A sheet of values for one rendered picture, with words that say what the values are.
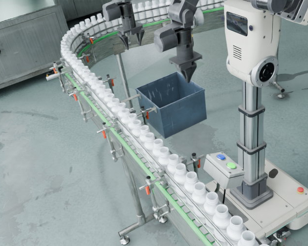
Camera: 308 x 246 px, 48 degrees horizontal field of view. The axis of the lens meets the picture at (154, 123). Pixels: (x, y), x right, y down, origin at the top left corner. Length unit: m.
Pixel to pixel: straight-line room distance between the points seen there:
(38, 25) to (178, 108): 2.92
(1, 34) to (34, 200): 2.22
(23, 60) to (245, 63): 3.46
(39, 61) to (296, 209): 3.55
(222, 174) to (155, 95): 1.11
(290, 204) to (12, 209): 2.11
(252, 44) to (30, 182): 2.34
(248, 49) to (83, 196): 1.87
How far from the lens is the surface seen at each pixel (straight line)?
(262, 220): 2.25
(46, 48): 4.72
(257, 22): 1.58
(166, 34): 1.14
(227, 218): 1.14
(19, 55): 4.69
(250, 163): 2.09
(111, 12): 1.53
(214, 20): 3.22
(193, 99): 2.07
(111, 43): 3.05
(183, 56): 1.20
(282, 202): 2.35
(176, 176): 1.28
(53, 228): 2.84
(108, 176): 3.04
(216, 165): 1.32
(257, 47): 1.63
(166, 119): 2.03
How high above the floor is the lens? 2.03
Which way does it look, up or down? 35 degrees down
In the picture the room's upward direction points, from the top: 11 degrees counter-clockwise
